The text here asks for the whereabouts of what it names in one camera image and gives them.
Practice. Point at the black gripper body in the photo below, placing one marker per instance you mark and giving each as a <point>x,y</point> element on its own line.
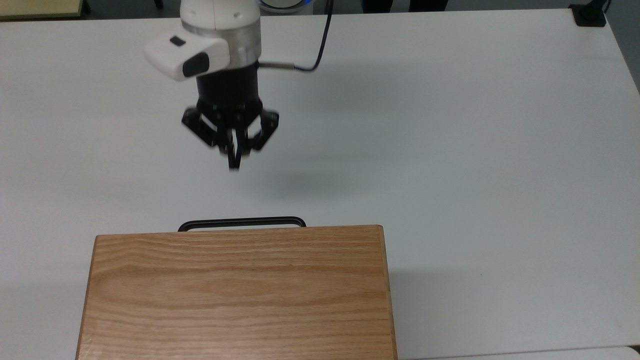
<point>227,97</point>

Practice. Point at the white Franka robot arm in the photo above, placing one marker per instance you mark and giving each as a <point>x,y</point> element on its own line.
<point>215,30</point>

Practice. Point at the oak wooden cabinet box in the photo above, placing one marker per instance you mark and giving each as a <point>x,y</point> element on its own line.
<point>240,295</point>

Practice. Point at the light wooden board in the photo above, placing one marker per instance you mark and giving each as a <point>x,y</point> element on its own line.
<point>40,7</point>

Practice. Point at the black table clamp mount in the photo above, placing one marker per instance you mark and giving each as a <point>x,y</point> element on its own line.
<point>589,14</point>

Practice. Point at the white and blue round base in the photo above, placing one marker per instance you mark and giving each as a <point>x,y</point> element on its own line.
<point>285,5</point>

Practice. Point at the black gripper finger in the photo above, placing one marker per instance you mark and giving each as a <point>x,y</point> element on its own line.
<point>202,127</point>
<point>262,127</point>

